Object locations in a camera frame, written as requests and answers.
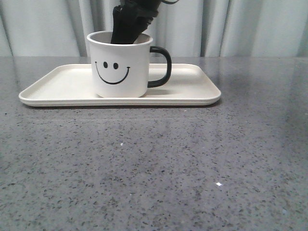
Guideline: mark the pale grey-green curtain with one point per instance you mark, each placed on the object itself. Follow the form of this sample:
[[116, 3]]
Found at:
[[186, 28]]

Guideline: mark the white smiley mug black handle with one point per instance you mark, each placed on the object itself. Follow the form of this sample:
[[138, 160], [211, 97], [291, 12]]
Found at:
[[122, 70]]

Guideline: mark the cream rectangular plastic tray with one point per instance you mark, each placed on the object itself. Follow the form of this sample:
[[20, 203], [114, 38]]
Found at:
[[69, 85]]

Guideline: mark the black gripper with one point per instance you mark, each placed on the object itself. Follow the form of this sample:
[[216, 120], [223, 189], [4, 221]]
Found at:
[[131, 18]]

